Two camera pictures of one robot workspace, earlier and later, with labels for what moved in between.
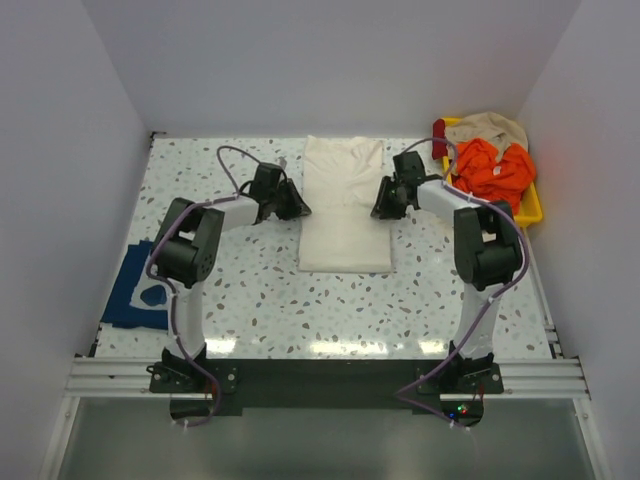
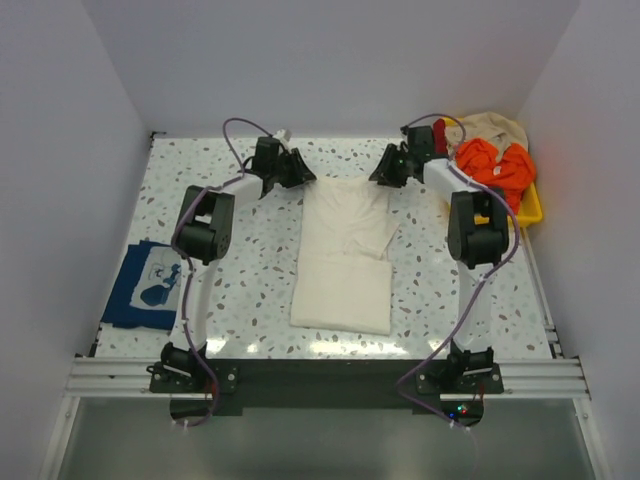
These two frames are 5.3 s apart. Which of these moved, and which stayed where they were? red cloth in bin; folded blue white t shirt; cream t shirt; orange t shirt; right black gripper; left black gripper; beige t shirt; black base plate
Moved: cream t shirt; right black gripper; left black gripper
Stayed: folded blue white t shirt; black base plate; orange t shirt; beige t shirt; red cloth in bin
